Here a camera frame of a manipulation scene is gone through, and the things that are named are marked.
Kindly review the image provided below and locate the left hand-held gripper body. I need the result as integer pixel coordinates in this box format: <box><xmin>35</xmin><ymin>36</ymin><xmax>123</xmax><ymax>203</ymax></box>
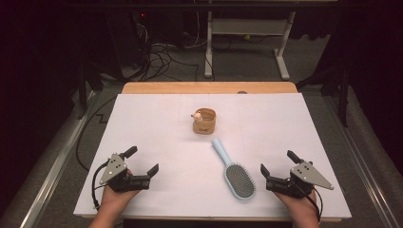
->
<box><xmin>99</xmin><ymin>153</ymin><xmax>151</xmax><ymax>193</ymax></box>

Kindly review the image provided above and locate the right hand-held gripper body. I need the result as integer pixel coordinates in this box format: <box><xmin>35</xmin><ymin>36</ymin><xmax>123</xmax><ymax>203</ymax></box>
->
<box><xmin>265</xmin><ymin>161</ymin><xmax>335</xmax><ymax>200</ymax></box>

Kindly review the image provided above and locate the light blue hairbrush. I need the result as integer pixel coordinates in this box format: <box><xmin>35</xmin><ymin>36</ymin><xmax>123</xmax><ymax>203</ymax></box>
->
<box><xmin>211</xmin><ymin>137</ymin><xmax>257</xmax><ymax>201</ymax></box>

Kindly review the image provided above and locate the wooden holder with animal figurine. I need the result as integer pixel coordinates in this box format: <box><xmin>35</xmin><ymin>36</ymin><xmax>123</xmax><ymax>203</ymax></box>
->
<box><xmin>190</xmin><ymin>107</ymin><xmax>217</xmax><ymax>136</ymax></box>

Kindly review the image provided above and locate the person's left hand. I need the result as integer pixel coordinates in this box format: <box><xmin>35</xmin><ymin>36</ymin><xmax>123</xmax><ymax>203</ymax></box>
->
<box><xmin>100</xmin><ymin>185</ymin><xmax>142</xmax><ymax>211</ymax></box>

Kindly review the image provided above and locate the person's right hand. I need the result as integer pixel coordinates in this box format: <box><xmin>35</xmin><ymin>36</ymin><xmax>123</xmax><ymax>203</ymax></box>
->
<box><xmin>274</xmin><ymin>189</ymin><xmax>319</xmax><ymax>220</ymax></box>

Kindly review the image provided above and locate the white table mat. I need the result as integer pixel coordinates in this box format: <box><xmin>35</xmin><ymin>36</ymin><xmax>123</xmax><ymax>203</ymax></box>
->
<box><xmin>73</xmin><ymin>92</ymin><xmax>353</xmax><ymax>219</ymax></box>

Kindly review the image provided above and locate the black tripod stand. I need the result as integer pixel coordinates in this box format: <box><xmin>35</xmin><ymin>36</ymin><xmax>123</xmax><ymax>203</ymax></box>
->
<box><xmin>76</xmin><ymin>61</ymin><xmax>105</xmax><ymax>121</ymax></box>
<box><xmin>296</xmin><ymin>62</ymin><xmax>352</xmax><ymax>128</ymax></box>

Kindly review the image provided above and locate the black computer tower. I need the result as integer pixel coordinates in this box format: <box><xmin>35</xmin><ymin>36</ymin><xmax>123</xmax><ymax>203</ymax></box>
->
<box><xmin>106</xmin><ymin>9</ymin><xmax>150</xmax><ymax>68</ymax></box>

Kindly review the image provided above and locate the left hand-held gripper cable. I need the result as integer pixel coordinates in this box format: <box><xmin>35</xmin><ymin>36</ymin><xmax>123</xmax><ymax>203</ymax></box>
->
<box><xmin>91</xmin><ymin>160</ymin><xmax>110</xmax><ymax>211</ymax></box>

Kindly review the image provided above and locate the hand-held gripper cable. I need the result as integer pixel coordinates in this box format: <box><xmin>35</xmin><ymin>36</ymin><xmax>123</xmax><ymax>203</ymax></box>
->
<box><xmin>91</xmin><ymin>160</ymin><xmax>110</xmax><ymax>211</ymax></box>
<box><xmin>304</xmin><ymin>186</ymin><xmax>324</xmax><ymax>223</ymax></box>

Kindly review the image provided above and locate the right hand-held gripper cable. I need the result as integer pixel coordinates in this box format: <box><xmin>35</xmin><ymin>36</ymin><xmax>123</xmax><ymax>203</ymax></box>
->
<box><xmin>304</xmin><ymin>186</ymin><xmax>324</xmax><ymax>223</ymax></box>

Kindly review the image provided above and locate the long black floor cable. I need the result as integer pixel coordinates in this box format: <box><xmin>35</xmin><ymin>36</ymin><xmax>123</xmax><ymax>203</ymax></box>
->
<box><xmin>75</xmin><ymin>95</ymin><xmax>118</xmax><ymax>173</ymax></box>

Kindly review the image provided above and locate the metal floor rail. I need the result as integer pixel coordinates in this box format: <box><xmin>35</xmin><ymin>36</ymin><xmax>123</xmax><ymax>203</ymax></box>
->
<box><xmin>18</xmin><ymin>90</ymin><xmax>97</xmax><ymax>228</ymax></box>
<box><xmin>322</xmin><ymin>94</ymin><xmax>403</xmax><ymax>228</ymax></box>

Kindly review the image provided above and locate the tangle of black floor cables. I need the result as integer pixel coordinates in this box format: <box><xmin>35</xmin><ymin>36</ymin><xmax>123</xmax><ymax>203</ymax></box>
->
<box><xmin>126</xmin><ymin>12</ymin><xmax>202</xmax><ymax>82</ymax></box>

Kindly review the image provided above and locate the white metal stand frame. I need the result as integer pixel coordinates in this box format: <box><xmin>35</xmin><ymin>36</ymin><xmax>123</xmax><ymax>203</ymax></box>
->
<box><xmin>203</xmin><ymin>10</ymin><xmax>291</xmax><ymax>81</ymax></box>

